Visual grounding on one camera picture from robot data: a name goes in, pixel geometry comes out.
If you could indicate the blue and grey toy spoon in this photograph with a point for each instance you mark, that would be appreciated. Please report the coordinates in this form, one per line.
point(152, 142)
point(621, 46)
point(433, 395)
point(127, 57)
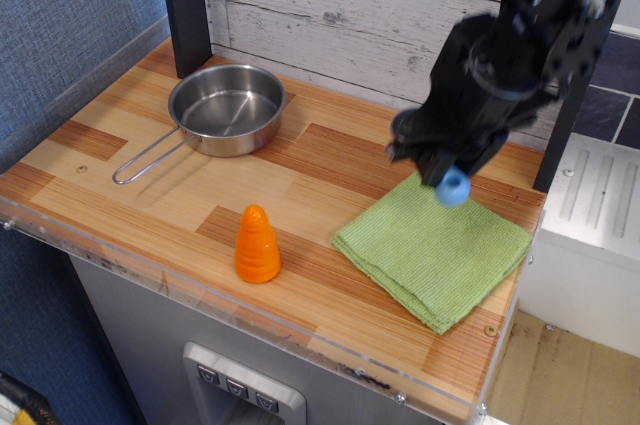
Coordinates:
point(454, 188)

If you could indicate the white ribbed box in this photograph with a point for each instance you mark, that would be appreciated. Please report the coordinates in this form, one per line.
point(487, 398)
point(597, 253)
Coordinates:
point(583, 275)

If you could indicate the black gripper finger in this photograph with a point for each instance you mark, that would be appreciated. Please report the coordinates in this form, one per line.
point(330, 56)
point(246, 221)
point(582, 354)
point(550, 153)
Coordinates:
point(432, 164)
point(471, 166)

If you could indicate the clear acrylic edge guard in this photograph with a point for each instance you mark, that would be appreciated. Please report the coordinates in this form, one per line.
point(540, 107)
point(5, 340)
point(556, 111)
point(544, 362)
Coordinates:
point(329, 311)

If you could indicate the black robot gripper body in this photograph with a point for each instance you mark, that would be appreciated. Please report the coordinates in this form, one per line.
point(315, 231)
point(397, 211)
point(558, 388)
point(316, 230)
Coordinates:
point(466, 104)

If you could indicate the yellow and black object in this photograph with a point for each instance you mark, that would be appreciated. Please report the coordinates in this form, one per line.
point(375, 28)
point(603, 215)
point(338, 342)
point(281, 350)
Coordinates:
point(21, 404)

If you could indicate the left dark frame post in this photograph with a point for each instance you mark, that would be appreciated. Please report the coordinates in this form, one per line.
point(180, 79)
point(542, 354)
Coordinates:
point(189, 29)

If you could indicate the green folded cloth napkin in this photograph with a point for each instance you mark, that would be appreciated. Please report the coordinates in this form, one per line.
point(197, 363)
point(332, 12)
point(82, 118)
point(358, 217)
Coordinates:
point(438, 262)

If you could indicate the small steel saucepan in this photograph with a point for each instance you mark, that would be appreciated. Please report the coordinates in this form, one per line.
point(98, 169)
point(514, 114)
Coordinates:
point(222, 111)

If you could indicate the orange toy carrot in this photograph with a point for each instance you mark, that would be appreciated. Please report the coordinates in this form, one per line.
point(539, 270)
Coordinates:
point(257, 254)

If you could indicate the silver dispenser button panel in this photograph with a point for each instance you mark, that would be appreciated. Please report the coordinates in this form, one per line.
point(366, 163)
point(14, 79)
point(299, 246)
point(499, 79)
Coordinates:
point(228, 392)

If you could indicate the grey toy kitchen cabinet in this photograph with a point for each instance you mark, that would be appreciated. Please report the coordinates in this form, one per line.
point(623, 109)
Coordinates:
point(147, 328)

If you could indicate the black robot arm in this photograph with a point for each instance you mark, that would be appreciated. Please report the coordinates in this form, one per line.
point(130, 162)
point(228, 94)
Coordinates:
point(551, 43)

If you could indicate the right dark frame post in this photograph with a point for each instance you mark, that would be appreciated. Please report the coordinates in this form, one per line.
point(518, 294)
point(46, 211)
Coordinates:
point(606, 106)

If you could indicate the dark frame post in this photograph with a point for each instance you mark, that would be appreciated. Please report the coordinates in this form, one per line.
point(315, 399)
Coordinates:
point(606, 106)
point(189, 29)

